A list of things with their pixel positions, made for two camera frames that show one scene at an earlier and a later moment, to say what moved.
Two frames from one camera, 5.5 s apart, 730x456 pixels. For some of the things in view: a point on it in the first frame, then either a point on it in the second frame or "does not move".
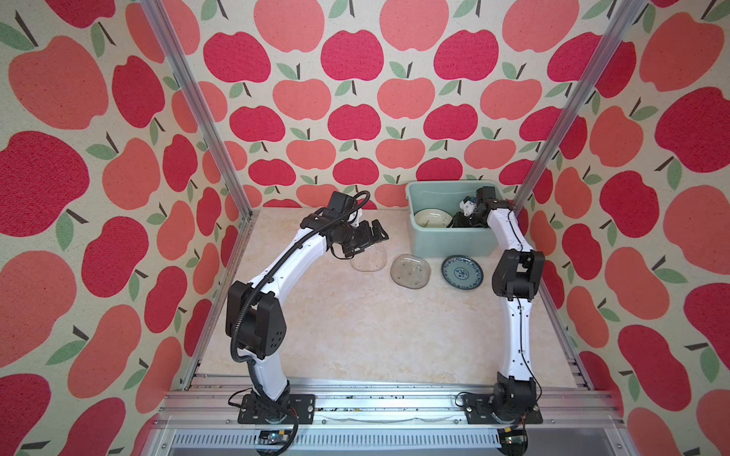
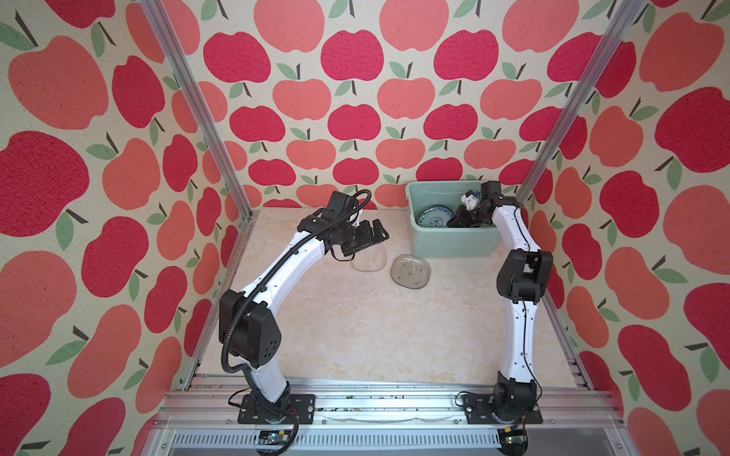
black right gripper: x=458 y=219 does not move
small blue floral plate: x=462 y=272 -> x=434 y=217
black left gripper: x=366 y=237 does not move
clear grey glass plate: x=411 y=272 does not move
